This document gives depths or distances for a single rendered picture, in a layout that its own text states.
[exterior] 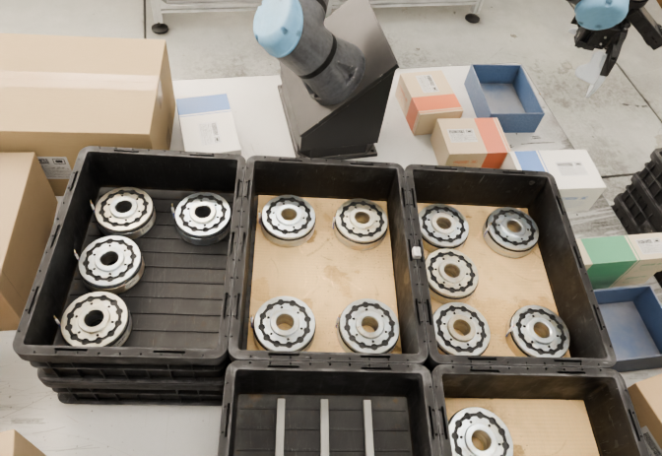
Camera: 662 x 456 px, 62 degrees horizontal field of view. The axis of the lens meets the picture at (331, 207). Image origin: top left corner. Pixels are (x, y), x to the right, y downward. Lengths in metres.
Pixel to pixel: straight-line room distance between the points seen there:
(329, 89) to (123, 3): 2.08
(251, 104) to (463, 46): 1.79
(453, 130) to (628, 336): 0.59
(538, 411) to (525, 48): 2.45
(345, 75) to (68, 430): 0.85
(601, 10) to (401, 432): 0.71
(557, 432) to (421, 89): 0.88
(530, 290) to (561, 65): 2.20
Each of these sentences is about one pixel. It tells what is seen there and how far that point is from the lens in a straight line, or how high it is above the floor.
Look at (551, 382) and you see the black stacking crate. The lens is 0.96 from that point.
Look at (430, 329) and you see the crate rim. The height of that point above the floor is 0.93.
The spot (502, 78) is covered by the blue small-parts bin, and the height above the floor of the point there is 0.72.
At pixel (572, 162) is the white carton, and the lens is 1.44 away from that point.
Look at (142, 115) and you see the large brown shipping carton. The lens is 1.19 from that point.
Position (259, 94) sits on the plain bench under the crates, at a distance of 1.52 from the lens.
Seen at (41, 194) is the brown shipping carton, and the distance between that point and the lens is 1.25.
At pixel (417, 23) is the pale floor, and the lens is 3.17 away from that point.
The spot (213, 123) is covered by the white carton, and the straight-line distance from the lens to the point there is 1.31.
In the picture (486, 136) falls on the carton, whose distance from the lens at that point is 1.43.
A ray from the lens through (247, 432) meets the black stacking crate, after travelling 0.91.
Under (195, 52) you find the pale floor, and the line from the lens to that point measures 2.81.
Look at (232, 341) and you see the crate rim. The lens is 0.85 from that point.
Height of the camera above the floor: 1.71
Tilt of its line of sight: 52 degrees down
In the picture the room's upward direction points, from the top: 10 degrees clockwise
